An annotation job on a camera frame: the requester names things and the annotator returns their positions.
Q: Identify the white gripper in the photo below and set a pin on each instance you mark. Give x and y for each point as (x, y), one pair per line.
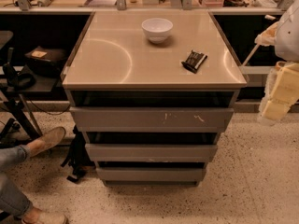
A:
(288, 37)

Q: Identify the grey bottom drawer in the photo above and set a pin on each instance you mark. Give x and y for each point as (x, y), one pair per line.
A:
(158, 175)

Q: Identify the grey drawer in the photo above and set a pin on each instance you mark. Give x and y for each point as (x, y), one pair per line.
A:
(151, 119)
(151, 153)
(158, 175)

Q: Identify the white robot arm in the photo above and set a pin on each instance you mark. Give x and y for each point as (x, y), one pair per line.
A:
(287, 36)

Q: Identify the grey drawer cabinet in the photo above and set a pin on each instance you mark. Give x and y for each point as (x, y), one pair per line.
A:
(115, 65)

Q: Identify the grey middle drawer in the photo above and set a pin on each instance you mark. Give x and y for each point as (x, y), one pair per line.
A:
(151, 153)

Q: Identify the grey top drawer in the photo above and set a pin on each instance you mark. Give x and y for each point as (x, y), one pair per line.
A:
(151, 119)

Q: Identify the white stick with black tip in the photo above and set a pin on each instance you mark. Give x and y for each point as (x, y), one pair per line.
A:
(273, 20)

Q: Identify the black snack bag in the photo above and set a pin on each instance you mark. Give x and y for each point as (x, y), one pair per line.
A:
(194, 61)

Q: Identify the white ceramic bowl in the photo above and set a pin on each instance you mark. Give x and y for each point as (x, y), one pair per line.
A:
(157, 30)

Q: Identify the tan shoe upper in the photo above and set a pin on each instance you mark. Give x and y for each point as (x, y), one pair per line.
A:
(47, 141)

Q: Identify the black box with label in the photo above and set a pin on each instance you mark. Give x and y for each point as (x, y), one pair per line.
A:
(46, 62)

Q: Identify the black side table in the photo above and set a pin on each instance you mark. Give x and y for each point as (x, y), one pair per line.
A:
(16, 102)

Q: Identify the blue jeans upper leg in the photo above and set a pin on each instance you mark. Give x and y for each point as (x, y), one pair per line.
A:
(12, 156)

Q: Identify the blue jeans leg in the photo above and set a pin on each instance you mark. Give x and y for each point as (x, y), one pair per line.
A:
(12, 200)
(12, 156)

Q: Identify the blue jeans lower leg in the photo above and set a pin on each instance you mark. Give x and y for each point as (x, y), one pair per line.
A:
(12, 200)

